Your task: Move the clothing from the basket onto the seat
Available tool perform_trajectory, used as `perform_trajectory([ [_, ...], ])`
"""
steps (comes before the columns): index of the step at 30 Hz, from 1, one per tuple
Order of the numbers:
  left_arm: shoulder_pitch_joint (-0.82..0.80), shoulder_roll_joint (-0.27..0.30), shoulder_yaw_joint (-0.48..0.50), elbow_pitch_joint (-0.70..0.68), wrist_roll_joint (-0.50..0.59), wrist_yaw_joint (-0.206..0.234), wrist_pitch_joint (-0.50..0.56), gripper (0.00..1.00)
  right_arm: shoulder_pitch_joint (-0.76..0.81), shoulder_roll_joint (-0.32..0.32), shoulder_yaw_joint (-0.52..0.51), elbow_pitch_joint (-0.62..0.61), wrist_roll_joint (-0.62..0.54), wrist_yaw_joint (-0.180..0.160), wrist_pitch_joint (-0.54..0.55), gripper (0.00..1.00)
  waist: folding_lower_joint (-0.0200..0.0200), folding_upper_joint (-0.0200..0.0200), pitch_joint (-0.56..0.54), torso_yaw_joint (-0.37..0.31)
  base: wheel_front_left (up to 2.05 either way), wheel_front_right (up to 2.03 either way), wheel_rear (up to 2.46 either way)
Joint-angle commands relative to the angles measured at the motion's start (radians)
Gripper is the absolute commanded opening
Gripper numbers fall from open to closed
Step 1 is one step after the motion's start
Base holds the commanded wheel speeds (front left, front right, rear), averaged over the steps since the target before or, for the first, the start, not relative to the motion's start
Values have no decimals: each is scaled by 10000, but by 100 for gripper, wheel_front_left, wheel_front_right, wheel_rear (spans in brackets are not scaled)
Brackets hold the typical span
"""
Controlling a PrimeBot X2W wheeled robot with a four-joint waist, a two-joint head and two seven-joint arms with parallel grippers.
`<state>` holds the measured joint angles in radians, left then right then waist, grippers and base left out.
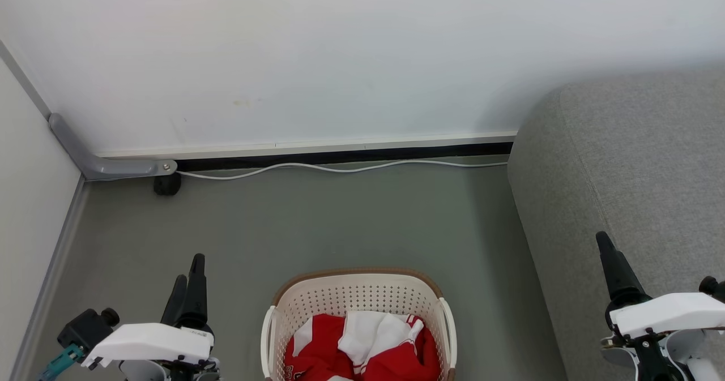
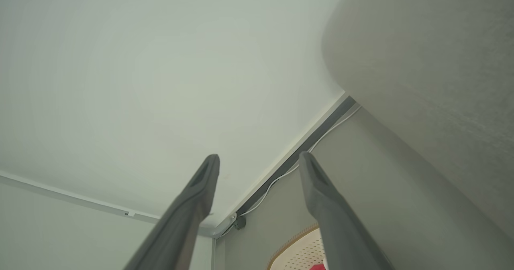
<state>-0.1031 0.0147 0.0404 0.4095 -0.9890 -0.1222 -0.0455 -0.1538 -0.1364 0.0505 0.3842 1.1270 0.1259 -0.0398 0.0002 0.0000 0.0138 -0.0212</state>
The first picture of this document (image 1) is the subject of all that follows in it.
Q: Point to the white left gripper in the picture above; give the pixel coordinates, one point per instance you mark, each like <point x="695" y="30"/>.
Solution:
<point x="150" y="341"/>

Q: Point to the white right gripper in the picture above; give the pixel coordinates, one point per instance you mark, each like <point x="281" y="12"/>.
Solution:
<point x="668" y="310"/>

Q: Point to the red and white garment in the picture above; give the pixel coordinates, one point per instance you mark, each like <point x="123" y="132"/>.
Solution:
<point x="396" y="358"/>

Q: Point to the grey fabric sofa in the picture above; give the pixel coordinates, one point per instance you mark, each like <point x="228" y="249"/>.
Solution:
<point x="634" y="171"/>

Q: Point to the small black rubber foot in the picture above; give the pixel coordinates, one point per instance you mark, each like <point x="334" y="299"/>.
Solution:
<point x="167" y="184"/>

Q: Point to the cream perforated laundry basket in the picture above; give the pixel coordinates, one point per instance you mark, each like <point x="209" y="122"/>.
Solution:
<point x="351" y="293"/>

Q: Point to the black baseboard strip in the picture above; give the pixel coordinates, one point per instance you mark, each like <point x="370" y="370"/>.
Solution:
<point x="340" y="157"/>

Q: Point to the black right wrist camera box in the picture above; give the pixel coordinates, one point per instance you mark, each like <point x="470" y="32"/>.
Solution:
<point x="711" y="288"/>

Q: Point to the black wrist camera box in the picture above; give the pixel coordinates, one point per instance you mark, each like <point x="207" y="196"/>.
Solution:
<point x="711" y="288"/>
<point x="85" y="330"/>

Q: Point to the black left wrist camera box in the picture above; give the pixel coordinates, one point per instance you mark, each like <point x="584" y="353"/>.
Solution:
<point x="85" y="330"/>

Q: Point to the grey metal corner bracket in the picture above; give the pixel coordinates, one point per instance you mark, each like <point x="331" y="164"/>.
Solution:
<point x="107" y="167"/>

